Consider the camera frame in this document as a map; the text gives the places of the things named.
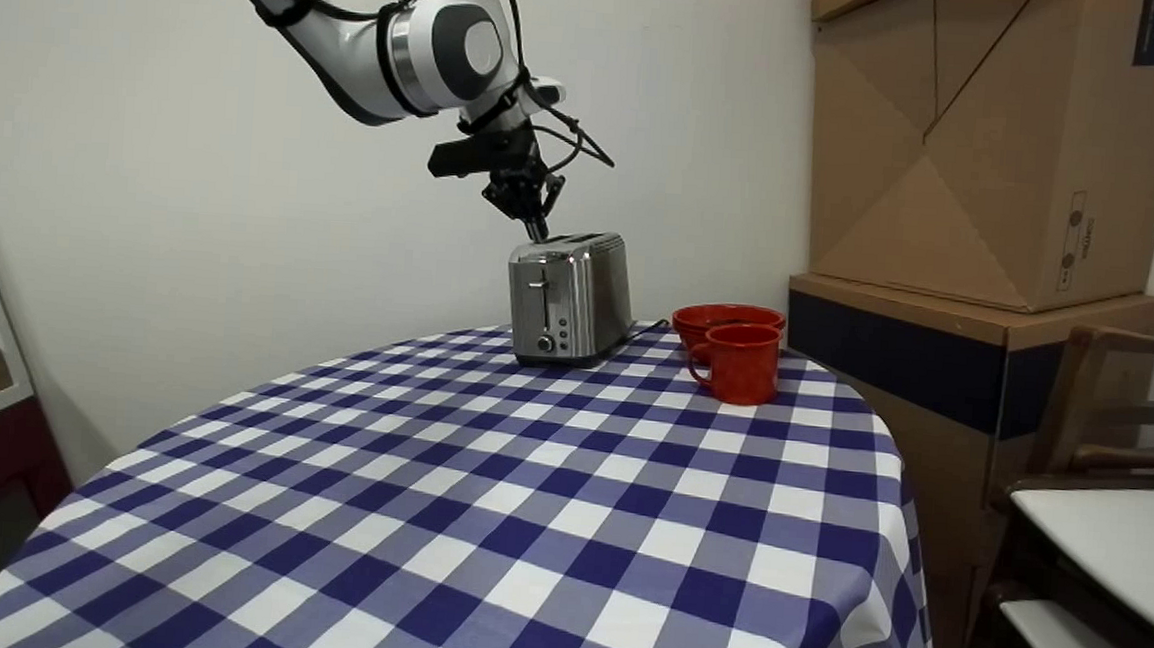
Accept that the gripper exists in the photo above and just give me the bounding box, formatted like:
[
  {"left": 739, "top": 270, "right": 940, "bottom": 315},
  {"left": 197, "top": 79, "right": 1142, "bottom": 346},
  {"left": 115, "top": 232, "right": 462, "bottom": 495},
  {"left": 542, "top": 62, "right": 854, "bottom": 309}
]
[{"left": 464, "top": 117, "right": 569, "bottom": 245}]

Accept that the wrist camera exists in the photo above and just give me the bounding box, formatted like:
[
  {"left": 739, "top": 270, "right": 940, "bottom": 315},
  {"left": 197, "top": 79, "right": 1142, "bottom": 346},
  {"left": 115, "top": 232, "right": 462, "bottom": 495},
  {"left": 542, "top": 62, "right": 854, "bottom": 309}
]
[{"left": 427, "top": 138, "right": 498, "bottom": 183}]

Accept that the red bowl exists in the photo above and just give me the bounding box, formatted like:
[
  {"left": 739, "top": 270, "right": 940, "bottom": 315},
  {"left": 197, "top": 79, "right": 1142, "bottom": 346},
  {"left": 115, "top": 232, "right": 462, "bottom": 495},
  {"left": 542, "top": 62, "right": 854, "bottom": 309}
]
[{"left": 669, "top": 300, "right": 788, "bottom": 368}]

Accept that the blue white checked tablecloth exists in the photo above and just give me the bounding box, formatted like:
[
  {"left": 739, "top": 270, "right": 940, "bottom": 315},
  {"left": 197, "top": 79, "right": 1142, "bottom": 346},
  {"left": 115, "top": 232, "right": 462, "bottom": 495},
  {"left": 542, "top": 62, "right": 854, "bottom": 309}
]
[{"left": 0, "top": 287, "right": 963, "bottom": 648}]

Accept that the wooden chair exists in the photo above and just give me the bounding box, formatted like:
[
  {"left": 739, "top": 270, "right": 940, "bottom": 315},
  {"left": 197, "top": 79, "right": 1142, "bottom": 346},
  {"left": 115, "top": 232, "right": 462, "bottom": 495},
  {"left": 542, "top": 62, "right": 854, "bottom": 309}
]
[{"left": 958, "top": 318, "right": 1154, "bottom": 648}]

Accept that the silver toaster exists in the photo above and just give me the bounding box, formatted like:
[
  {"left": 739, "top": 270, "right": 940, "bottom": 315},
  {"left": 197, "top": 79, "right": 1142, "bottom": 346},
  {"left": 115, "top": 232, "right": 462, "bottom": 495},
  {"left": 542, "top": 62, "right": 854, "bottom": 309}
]
[{"left": 501, "top": 226, "right": 642, "bottom": 375}]

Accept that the red mug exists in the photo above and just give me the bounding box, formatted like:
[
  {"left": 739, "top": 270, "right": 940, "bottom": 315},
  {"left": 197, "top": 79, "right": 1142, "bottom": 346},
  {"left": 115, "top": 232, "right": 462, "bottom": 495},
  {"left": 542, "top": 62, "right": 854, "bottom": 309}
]
[{"left": 683, "top": 319, "right": 784, "bottom": 409}]

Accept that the stack of cardboard boxes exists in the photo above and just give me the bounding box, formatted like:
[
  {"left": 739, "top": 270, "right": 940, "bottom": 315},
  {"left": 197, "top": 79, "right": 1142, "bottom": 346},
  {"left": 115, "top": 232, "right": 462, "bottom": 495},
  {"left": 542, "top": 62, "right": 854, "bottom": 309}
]
[{"left": 766, "top": 0, "right": 1154, "bottom": 648}]

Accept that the white table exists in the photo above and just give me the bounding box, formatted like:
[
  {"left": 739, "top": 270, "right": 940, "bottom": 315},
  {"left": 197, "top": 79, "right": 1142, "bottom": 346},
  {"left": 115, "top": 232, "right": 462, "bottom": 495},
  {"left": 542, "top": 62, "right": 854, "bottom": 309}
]
[{"left": 1001, "top": 475, "right": 1154, "bottom": 648}]

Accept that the black cable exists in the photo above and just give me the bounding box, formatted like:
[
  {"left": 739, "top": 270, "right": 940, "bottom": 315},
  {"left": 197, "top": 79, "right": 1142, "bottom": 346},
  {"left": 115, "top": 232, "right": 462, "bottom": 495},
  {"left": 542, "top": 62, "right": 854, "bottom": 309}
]
[{"left": 624, "top": 316, "right": 674, "bottom": 349}]

